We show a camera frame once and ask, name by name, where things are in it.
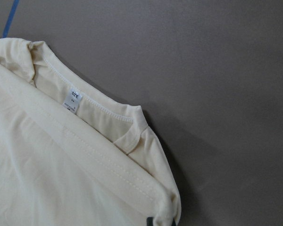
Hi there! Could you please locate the beige printed t-shirt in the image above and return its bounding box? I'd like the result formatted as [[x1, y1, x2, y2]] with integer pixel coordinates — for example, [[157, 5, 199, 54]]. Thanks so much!
[[0, 38, 182, 226]]

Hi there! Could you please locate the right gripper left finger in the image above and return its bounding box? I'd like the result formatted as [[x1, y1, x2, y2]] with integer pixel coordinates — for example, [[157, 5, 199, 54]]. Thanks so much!
[[146, 217, 154, 226]]

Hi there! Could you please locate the brown paper table cover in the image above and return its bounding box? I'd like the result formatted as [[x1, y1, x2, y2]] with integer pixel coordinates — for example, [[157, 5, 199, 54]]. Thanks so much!
[[0, 0, 283, 226]]

